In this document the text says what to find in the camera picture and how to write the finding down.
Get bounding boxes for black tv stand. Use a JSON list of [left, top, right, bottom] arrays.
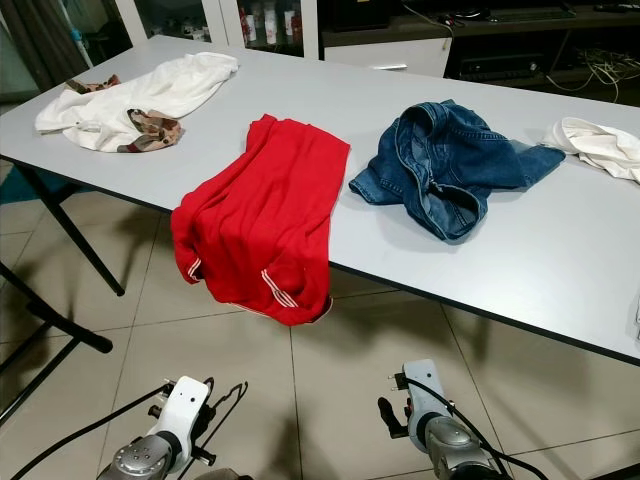
[[318, 0, 640, 101]]

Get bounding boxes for white glass door cabinet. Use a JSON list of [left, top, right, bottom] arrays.
[[115, 0, 321, 56]]

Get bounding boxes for blue denim shorts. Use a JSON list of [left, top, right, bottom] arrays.
[[348, 100, 566, 244]]

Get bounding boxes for black table leg frame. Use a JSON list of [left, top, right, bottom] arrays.
[[40, 170, 126, 297]]

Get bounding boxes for chrome and black clothes rack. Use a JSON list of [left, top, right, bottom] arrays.
[[0, 262, 113, 426]]

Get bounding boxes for grey curtain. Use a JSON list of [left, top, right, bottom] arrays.
[[15, 0, 101, 86]]

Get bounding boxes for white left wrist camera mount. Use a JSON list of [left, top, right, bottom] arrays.
[[160, 375, 213, 451]]

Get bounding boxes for brown patterned cloth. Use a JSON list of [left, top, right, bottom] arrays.
[[65, 75, 121, 96], [125, 108, 186, 153]]

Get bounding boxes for teal floor mat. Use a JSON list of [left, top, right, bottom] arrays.
[[0, 165, 61, 206]]

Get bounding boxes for white crumpled garment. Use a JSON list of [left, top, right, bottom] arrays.
[[35, 52, 241, 153], [545, 117, 640, 184]]

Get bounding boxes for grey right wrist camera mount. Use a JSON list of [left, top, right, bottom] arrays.
[[400, 360, 451, 441]]

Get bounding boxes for red shirt white stripes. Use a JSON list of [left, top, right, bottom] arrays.
[[170, 114, 353, 327]]

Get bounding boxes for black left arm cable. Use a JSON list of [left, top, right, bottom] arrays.
[[0, 385, 173, 480]]

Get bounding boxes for white drawer unit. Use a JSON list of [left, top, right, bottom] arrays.
[[322, 38, 453, 79]]

